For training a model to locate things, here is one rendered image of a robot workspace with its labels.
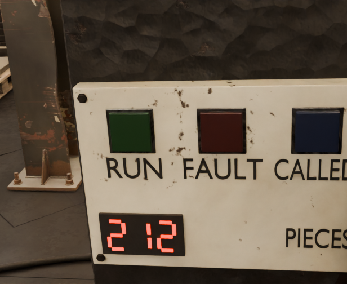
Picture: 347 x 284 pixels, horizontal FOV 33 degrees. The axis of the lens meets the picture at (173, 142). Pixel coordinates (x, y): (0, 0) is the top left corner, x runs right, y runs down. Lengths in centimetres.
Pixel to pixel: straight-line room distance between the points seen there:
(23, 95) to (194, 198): 276
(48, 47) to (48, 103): 30
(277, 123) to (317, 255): 13
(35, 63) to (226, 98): 272
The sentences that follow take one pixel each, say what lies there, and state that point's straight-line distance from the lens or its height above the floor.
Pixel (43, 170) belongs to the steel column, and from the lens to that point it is 332.
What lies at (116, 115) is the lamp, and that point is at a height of 122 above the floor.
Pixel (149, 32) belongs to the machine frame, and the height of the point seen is 128.
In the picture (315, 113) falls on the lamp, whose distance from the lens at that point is 51.
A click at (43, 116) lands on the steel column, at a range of 327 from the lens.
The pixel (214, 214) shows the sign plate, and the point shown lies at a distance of 55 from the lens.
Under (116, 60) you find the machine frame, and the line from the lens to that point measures 53.
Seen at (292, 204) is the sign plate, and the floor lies 113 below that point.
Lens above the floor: 138
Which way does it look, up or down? 21 degrees down
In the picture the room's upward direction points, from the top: 3 degrees counter-clockwise
